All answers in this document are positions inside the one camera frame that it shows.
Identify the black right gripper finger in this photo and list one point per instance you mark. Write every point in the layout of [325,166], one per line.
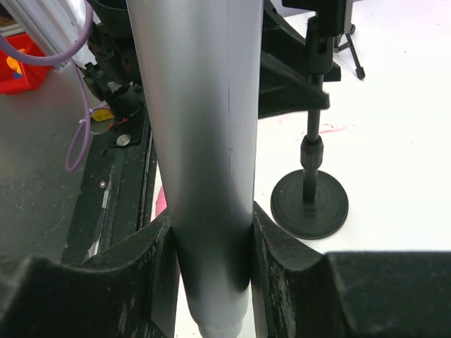
[299,292]
[283,90]
[284,55]
[128,290]

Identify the black tripod shock-mount stand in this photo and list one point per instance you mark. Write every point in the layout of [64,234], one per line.
[343,42]

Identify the silver microphone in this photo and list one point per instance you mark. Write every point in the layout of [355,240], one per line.
[208,180]

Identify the black round-base mic stand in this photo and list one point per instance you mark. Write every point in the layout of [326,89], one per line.
[309,203]

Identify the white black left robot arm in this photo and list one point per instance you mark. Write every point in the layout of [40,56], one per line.
[105,53]

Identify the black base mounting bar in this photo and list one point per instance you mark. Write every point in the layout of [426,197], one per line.
[116,196]

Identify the red storage bin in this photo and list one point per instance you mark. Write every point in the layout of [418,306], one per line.
[17,77]

